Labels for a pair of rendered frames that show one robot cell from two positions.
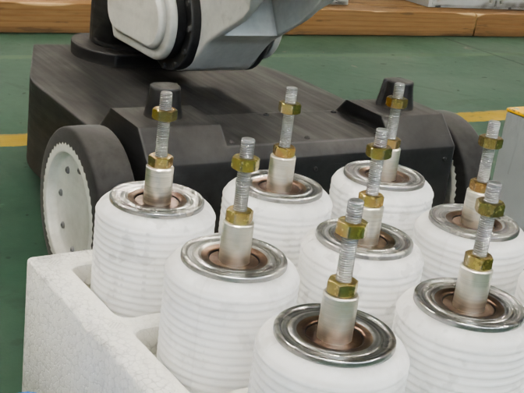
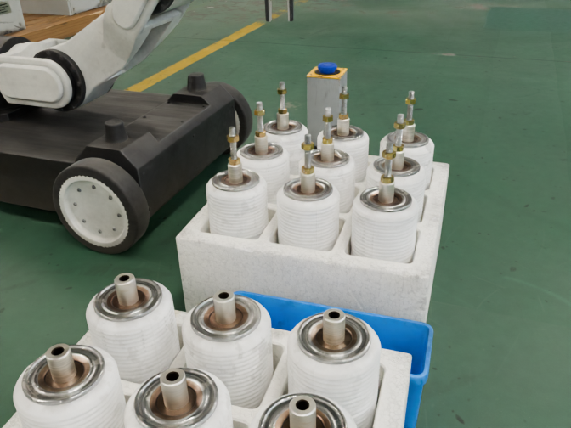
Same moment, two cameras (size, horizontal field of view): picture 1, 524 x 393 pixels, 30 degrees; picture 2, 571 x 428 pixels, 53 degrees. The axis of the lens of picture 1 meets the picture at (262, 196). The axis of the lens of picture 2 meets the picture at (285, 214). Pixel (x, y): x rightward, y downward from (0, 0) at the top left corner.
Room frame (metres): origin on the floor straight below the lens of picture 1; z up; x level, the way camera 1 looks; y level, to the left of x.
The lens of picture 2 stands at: (0.03, 0.49, 0.65)
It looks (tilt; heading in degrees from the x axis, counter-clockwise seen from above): 30 degrees down; 324
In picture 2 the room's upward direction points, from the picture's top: 2 degrees counter-clockwise
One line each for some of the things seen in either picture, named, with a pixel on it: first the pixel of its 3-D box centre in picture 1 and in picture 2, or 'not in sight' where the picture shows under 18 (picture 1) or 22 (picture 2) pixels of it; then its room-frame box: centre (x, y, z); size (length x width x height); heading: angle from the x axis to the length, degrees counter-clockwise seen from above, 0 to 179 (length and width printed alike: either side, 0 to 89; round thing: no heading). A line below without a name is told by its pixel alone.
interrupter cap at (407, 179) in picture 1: (384, 176); (283, 127); (0.86, -0.11, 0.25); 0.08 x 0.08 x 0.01
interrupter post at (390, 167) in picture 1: (386, 163); (282, 121); (0.86, -0.11, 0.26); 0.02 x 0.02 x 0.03
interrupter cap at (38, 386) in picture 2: not in sight; (64, 374); (0.48, 0.43, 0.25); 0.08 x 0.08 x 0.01
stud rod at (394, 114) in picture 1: (393, 123); (282, 101); (0.86, -0.11, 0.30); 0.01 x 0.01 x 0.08
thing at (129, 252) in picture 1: (147, 302); (239, 229); (0.73, 0.08, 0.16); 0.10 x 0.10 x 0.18
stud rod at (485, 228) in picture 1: (483, 235); (398, 137); (0.60, -0.15, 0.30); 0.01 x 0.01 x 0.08
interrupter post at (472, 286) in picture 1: (472, 288); (397, 159); (0.60, -0.15, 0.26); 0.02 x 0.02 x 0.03
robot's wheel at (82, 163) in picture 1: (86, 210); (100, 206); (1.07, 0.20, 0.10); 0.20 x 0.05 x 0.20; 33
